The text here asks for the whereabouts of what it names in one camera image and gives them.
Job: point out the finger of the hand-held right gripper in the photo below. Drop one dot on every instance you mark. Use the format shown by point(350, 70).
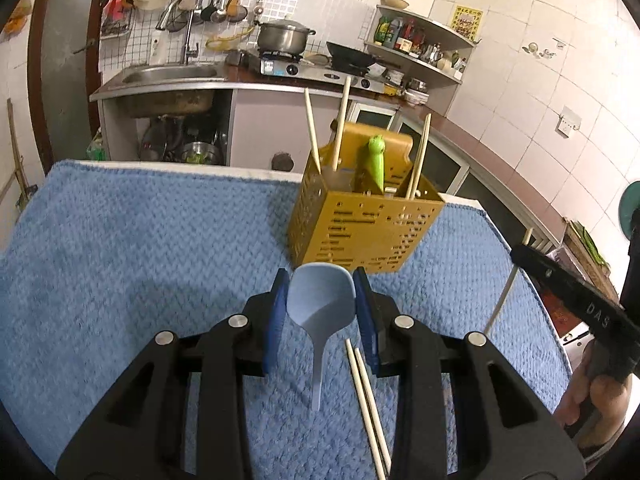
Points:
point(537, 267)

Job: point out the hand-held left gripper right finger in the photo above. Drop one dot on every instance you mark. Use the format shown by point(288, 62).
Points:
point(365, 325)

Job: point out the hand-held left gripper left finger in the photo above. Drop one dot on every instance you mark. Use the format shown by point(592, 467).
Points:
point(276, 325)

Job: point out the wooden chopstick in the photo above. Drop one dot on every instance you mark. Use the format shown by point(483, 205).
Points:
point(419, 155)
point(312, 130)
point(502, 300)
point(372, 400)
point(341, 125)

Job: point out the light blue plastic spoon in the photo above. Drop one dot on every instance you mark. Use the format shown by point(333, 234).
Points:
point(320, 295)

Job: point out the yellow perforated utensil holder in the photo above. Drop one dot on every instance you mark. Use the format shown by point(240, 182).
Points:
point(360, 230)

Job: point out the person's right hand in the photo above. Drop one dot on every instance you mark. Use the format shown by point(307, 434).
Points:
point(610, 402)

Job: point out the wooden crate with greens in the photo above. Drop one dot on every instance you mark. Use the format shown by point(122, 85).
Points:
point(587, 255)

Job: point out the long glass cabinet door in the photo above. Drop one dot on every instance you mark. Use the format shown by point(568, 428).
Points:
point(510, 210)

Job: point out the chopstick pair on towel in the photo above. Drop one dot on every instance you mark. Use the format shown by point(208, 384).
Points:
point(365, 410)

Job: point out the blue textured towel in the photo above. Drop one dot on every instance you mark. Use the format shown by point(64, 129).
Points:
point(150, 260)

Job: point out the wide glass cabinet door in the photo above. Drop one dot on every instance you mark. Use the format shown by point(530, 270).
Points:
point(440, 160)

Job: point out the dark round object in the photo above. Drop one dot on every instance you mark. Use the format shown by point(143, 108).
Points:
point(282, 162)

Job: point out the metal bowl with vegetables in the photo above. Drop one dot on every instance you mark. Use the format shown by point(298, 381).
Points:
point(200, 155)

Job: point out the small glass cabinet door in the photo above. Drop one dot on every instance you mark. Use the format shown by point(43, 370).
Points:
point(375, 119)

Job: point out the stack of plates and bowls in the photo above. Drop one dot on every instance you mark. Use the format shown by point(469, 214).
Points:
point(412, 92)

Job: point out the grey corner shelf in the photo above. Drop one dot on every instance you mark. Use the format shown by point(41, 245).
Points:
point(440, 72)

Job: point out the metal kettle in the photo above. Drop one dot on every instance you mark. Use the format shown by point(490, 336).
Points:
point(433, 53)

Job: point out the green plastic bottle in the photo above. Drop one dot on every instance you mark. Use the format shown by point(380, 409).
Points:
point(96, 147)

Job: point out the steel gas stove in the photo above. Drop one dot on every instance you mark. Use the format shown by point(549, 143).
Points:
point(310, 71)

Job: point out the row of condiment bottles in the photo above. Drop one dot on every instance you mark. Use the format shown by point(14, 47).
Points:
point(400, 35)

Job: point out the black wok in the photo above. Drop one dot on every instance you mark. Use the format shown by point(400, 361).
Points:
point(350, 55)

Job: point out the steel kitchen sink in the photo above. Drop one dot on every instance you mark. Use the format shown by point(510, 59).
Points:
point(170, 75)

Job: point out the steel cooking pot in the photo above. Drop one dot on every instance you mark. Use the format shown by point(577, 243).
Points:
point(280, 37)

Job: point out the beige bowl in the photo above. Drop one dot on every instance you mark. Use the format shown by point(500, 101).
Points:
point(395, 2)

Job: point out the chrome faucet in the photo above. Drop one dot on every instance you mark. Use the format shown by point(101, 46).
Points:
point(189, 35)

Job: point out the wooden stick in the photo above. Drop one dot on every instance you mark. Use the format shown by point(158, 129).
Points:
point(16, 155)

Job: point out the brown framed door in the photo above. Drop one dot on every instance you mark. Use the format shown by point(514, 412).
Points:
point(60, 60)

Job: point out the orange plastic bag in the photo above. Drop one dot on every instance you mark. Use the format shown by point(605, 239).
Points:
point(17, 17)

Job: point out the white wall socket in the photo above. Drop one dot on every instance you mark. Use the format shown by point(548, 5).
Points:
point(569, 122)

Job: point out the wall hook sticker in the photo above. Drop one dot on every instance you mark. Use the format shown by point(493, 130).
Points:
point(537, 50)

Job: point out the yellow wall poster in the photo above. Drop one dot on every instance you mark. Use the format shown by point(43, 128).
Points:
point(467, 22)

